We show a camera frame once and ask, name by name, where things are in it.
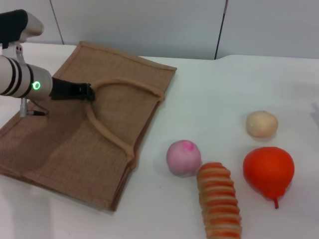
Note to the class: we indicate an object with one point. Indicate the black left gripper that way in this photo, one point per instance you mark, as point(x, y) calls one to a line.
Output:
point(64, 90)

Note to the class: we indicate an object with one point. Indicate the brown jute handbag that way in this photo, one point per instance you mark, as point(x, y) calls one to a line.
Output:
point(82, 139)

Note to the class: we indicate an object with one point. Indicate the orange toy fruit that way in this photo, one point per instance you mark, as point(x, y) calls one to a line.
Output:
point(268, 170)

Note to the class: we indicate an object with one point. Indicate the pink toy peach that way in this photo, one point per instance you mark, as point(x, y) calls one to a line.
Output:
point(184, 158)

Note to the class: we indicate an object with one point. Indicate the orange striped toy bread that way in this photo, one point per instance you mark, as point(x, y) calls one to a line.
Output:
point(219, 201)

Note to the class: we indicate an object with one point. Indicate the beige round toy fruit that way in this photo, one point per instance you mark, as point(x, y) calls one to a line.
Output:
point(261, 123)

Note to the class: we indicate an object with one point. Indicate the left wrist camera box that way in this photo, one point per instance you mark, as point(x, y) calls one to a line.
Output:
point(17, 25)

